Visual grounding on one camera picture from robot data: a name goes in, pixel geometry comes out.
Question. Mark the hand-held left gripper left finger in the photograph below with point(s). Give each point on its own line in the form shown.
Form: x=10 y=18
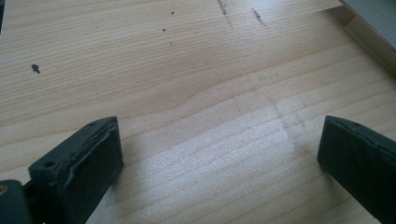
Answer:
x=77 y=174

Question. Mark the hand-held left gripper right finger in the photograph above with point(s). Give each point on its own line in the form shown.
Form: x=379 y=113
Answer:
x=361 y=168

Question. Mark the blue cover book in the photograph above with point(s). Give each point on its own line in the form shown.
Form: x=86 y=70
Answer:
x=376 y=18

